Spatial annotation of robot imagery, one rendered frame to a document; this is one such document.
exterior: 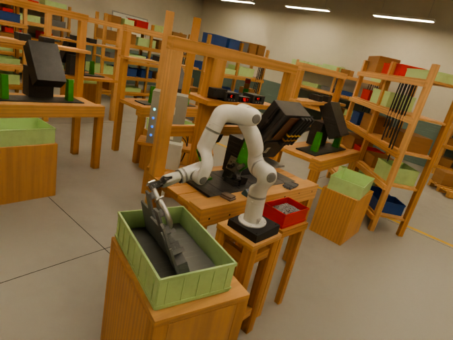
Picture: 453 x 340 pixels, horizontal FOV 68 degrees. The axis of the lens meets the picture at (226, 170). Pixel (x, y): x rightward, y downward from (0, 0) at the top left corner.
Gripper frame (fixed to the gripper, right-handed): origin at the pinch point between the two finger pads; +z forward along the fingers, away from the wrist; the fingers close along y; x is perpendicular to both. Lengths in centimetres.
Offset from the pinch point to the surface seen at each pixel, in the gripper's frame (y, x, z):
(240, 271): -30, 66, -39
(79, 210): -216, -50, 15
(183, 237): -21.2, 31.0, -10.6
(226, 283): 9, 62, -10
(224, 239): -36, 43, -41
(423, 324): -65, 194, -198
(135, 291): -4, 45, 28
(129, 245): -11.0, 22.9, 21.7
